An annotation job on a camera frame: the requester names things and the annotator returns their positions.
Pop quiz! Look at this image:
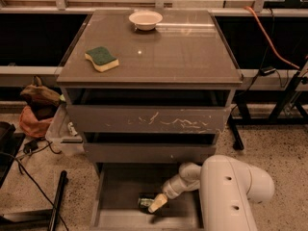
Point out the black metal stand leg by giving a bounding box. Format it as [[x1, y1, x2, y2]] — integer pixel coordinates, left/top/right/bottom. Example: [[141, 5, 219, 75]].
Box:
[[47, 170, 67, 231]]

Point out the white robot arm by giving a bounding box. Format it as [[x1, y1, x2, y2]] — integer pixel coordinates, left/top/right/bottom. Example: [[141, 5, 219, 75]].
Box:
[[148, 155, 274, 231]]

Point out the grey top drawer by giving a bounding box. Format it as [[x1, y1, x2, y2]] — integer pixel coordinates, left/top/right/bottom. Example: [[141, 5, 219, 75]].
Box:
[[66, 105, 230, 134]]

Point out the white bowl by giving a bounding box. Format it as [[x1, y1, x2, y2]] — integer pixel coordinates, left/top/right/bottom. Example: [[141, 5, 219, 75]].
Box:
[[129, 11, 163, 31]]

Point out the brown cloth bag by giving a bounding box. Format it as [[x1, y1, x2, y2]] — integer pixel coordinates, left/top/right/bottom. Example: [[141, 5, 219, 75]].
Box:
[[20, 76, 61, 107]]

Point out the green yellow sponge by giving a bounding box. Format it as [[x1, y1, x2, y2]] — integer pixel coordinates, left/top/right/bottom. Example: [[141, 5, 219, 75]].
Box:
[[85, 46, 119, 72]]

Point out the black power adapter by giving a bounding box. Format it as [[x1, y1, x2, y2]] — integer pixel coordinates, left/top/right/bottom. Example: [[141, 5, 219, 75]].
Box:
[[259, 66, 276, 76]]

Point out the green soda can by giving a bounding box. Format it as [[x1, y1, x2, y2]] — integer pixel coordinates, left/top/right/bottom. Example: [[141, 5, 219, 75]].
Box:
[[138, 192, 160, 214]]

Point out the grey drawer cabinet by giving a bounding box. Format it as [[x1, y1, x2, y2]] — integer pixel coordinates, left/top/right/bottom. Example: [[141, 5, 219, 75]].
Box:
[[56, 9, 244, 178]]

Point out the grey drawer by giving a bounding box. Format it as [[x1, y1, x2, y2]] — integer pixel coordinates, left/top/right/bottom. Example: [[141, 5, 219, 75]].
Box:
[[84, 133, 218, 164], [90, 164, 203, 231], [66, 105, 230, 134]]

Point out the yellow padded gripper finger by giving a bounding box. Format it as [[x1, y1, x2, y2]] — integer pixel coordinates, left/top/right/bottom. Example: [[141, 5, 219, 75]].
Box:
[[148, 193, 167, 213]]

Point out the orange cloth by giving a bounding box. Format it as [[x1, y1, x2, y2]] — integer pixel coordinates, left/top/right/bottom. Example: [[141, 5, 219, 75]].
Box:
[[19, 106, 53, 139]]

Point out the orange cable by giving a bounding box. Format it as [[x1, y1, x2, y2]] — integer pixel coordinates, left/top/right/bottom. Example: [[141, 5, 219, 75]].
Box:
[[244, 5, 301, 70]]

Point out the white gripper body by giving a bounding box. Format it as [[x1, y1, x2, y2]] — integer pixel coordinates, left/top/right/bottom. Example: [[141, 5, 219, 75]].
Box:
[[162, 174, 200, 199]]

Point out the clear plastic bin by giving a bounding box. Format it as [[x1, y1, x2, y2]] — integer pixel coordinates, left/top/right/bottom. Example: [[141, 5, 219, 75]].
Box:
[[45, 104, 84, 156]]

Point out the grey bottom drawer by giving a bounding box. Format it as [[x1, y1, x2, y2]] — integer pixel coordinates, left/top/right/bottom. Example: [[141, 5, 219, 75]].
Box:
[[90, 164, 203, 231]]

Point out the black floor cable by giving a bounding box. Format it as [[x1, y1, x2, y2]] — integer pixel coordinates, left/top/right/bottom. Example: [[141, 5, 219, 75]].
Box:
[[0, 138, 70, 231]]

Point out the grey middle drawer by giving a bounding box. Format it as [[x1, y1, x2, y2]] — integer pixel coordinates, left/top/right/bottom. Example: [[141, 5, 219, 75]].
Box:
[[84, 133, 218, 164]]

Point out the black table frame leg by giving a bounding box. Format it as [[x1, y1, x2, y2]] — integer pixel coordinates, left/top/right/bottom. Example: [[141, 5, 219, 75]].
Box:
[[228, 90, 251, 150]]

